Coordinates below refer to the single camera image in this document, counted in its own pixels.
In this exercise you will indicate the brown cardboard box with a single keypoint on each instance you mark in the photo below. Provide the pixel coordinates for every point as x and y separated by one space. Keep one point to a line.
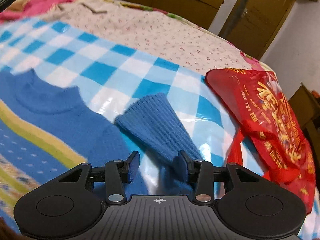
305 104

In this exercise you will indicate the brown wooden door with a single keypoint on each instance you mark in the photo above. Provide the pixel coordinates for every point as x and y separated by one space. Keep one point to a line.
253 24

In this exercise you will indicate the blue striped knit sweater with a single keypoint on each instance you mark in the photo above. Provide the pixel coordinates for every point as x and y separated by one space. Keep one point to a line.
46 130

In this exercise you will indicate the floral white bed sheet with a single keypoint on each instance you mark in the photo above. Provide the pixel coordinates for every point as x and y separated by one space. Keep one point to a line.
153 32

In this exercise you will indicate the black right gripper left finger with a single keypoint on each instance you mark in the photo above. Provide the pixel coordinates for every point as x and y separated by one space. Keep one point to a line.
131 166

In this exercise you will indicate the blue white checkered plastic sheet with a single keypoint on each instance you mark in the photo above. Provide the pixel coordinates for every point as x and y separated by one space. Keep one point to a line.
111 77

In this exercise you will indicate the pink floral blanket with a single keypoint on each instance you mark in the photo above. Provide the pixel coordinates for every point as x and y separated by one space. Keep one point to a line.
28 8

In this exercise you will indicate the red printed tote bag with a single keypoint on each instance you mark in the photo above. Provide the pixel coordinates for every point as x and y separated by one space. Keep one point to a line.
256 102

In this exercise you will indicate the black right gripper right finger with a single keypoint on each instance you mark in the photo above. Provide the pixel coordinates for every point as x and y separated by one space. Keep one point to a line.
184 166

